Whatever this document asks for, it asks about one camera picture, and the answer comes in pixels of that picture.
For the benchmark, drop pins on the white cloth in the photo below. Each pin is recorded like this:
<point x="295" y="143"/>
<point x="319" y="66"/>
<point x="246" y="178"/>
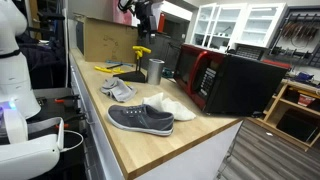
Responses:
<point x="173" y="108"/>

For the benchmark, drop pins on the cardboard box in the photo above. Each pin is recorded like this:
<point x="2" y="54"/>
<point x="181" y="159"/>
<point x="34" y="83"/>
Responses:
<point x="106" y="40"/>

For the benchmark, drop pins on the teal object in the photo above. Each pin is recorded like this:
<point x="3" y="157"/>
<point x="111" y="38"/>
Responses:
<point x="167" y="72"/>

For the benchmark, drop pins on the black crate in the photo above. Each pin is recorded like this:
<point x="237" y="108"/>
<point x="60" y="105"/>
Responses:
<point x="250" y="51"/>

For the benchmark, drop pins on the white counter cabinet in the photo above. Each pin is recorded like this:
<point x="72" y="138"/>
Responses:
<point x="200" y="156"/>

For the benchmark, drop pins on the white glass door cabinet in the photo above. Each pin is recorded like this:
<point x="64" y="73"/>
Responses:
<point x="233" y="23"/>

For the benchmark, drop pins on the small orange black clamp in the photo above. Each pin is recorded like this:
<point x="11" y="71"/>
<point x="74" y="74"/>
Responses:
<point x="65" y="99"/>

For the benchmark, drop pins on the black storage bin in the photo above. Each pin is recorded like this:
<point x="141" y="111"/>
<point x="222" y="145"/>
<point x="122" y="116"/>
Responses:
<point x="296" y="125"/>

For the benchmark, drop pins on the grey cloth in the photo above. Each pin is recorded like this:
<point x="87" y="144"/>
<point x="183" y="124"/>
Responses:
<point x="116" y="90"/>

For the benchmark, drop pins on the blue flat tool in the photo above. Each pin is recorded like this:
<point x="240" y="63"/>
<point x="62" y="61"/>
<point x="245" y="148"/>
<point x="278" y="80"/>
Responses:
<point x="116" y="62"/>

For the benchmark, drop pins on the blue object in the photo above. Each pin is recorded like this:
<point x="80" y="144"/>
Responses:
<point x="304" y="76"/>

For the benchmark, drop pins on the wooden shelf unit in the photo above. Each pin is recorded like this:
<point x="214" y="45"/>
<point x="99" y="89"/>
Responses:
<point x="278" y="100"/>

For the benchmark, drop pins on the red fire extinguisher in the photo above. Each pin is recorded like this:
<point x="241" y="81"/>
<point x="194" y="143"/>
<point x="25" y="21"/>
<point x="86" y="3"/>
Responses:
<point x="161" y="23"/>

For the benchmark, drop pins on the large orange black clamp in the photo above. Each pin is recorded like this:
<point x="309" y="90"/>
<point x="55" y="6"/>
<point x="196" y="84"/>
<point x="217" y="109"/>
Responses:
<point x="66" y="123"/>

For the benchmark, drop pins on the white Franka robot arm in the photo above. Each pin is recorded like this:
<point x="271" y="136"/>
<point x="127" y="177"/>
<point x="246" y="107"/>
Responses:
<point x="16" y="83"/>

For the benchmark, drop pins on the red and black microwave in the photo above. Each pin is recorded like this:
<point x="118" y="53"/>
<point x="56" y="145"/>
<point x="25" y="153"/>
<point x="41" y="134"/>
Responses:
<point x="240" y="86"/>

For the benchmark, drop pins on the grey metal cup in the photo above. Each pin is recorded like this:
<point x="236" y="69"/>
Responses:
<point x="155" y="71"/>

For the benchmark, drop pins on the red box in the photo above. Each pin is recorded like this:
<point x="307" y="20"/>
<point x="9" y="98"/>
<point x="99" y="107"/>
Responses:
<point x="305" y="99"/>

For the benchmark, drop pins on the black pegboard tool rack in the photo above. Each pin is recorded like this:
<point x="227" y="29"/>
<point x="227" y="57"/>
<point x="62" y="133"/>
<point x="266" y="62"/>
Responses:
<point x="300" y="36"/>

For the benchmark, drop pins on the dark grey cabinet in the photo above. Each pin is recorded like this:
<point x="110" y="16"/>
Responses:
<point x="160" y="50"/>

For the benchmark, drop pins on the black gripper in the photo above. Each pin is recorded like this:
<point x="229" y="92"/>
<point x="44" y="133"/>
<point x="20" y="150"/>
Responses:
<point x="146" y="16"/>

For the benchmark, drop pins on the grey canvas shoe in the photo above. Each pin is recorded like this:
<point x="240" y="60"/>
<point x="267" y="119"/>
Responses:
<point x="140" y="118"/>

